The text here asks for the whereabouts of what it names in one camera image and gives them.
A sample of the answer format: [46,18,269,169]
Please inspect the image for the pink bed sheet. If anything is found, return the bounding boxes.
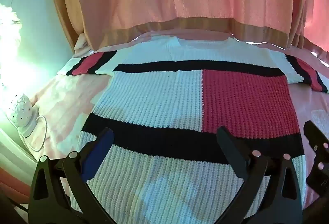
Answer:
[23,30,329,217]

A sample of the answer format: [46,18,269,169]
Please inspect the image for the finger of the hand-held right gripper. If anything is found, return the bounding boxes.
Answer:
[303,120,329,199]

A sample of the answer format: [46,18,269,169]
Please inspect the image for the white dotted bedside lamp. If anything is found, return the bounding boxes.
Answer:
[10,94,39,135]

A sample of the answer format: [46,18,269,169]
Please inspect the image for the white red black knit sweater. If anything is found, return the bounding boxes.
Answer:
[57,36,329,224]

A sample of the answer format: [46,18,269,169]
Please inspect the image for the white pillow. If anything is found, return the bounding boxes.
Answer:
[74,33,93,52]

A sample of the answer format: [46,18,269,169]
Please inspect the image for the white fluffy decoration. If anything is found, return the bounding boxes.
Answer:
[0,3,24,43]

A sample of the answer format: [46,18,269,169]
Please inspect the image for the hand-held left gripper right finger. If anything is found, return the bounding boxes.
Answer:
[216,125,302,224]

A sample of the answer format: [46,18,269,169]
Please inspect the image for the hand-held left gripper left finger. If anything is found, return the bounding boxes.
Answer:
[29,127,121,224]

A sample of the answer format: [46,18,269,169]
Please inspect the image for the white lamp cable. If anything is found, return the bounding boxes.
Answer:
[25,116,49,153]

